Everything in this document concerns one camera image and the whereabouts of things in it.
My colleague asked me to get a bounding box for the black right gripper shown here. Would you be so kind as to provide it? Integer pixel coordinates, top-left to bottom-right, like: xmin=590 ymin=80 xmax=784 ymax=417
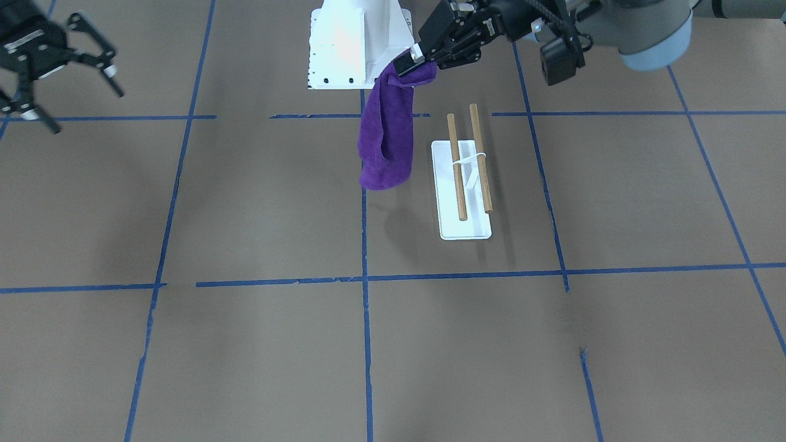
xmin=0 ymin=12 xmax=125 ymax=134

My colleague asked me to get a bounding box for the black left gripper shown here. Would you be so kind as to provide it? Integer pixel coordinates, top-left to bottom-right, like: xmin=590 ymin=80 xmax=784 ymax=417
xmin=393 ymin=1 xmax=523 ymax=77

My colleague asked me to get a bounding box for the purple microfiber towel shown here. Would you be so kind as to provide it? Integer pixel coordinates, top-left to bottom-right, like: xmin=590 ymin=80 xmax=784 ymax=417
xmin=357 ymin=62 xmax=438 ymax=191

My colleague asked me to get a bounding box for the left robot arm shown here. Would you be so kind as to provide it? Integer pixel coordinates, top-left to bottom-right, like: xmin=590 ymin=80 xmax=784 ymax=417
xmin=392 ymin=1 xmax=784 ymax=85

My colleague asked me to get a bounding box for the white towel rack base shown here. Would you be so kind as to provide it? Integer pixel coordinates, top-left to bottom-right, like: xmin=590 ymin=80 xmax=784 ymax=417
xmin=430 ymin=140 xmax=493 ymax=241

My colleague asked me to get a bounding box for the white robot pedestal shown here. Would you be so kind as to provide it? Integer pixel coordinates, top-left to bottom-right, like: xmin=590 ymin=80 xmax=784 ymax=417
xmin=307 ymin=1 xmax=414 ymax=90

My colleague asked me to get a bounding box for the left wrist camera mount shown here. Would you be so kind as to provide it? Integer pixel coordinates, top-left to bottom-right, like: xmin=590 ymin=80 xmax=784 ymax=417
xmin=531 ymin=16 xmax=594 ymax=86

